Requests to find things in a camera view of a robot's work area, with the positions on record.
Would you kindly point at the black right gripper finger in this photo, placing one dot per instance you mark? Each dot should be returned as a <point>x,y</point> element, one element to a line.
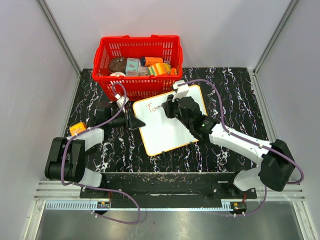
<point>166,104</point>
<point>168,113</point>

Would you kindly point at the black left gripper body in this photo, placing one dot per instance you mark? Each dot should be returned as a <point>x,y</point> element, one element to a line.
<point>127,119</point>

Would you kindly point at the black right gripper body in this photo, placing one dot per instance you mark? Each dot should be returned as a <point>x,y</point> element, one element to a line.
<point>174,107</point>

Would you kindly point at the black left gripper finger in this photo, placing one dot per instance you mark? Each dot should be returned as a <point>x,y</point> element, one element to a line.
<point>133,119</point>
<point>133,127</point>

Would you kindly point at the yellow framed whiteboard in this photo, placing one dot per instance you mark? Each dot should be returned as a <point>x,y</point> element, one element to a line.
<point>160,134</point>

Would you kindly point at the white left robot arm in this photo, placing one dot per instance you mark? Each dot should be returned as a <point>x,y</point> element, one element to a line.
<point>74,167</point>

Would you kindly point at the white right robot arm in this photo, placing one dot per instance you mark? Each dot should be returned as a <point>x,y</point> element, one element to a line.
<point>274,161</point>

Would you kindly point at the orange yellow snack box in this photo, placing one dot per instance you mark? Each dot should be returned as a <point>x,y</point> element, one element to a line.
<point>159,69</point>

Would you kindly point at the red plastic shopping basket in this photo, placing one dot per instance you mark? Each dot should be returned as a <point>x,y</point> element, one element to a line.
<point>167,47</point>

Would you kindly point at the pink small box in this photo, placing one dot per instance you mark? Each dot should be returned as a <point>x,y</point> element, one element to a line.
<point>136,74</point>

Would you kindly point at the white round container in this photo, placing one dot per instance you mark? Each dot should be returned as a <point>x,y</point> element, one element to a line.
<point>117,74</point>

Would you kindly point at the orange cylindrical can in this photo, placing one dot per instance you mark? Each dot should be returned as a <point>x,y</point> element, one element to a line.
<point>147,61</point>

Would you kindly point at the teal small box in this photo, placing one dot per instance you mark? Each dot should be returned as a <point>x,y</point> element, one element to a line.
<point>132,64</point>

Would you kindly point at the brown round bread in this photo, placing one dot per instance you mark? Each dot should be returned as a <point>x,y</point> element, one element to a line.
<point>118,64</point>

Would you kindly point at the orange juice carton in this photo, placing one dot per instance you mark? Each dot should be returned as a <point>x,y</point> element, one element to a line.
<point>77,128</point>

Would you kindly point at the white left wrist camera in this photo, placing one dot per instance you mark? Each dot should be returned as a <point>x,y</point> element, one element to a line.
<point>121,101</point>

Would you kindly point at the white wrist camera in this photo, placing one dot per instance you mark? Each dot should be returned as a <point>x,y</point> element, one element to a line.
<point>121,101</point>
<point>181,89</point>

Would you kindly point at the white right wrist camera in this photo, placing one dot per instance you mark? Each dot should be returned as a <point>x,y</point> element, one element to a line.
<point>181,89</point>

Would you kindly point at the grey cable duct rail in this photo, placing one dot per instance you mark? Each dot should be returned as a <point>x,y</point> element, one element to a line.
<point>216,205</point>

